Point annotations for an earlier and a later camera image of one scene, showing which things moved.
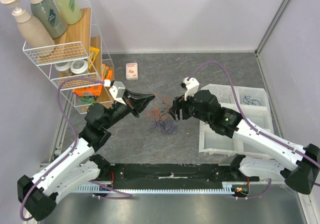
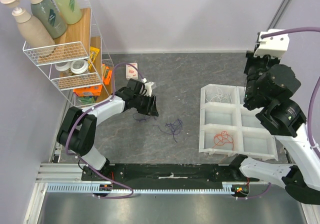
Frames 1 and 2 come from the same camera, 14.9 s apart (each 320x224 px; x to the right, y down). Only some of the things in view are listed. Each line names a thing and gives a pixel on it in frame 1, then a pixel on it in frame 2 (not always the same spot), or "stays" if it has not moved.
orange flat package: [94, 90] stays
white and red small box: [131, 71] stays
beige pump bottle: [34, 34] stays
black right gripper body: [178, 108] to [251, 65]
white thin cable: [222, 97] stays
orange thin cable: [162, 107] to [220, 139]
